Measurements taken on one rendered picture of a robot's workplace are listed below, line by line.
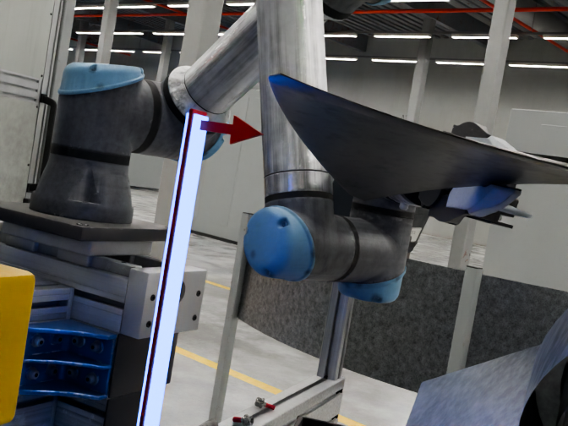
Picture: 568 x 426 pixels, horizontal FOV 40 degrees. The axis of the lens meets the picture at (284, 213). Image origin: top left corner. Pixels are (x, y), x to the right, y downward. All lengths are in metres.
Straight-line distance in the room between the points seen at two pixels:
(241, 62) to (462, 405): 0.68
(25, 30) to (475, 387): 2.22
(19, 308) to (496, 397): 0.31
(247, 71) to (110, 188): 0.26
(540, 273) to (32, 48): 5.23
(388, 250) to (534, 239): 6.16
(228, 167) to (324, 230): 10.59
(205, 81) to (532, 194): 6.04
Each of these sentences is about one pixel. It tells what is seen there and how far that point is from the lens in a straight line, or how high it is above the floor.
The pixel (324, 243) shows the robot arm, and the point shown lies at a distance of 0.81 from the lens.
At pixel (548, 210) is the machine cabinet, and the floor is 1.21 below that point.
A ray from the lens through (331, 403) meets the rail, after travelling 1.17.
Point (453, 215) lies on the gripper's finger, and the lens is 0.69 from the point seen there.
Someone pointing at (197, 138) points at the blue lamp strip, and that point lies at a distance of 0.66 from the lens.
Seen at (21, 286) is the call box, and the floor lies 1.06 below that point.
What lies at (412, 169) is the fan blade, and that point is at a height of 1.17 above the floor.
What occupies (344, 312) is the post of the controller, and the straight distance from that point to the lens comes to 1.15.
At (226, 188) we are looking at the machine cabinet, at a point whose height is 0.78.
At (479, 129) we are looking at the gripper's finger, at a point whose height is 1.22.
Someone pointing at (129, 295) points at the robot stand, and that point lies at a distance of 1.05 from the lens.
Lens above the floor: 1.15
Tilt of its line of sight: 3 degrees down
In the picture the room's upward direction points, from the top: 10 degrees clockwise
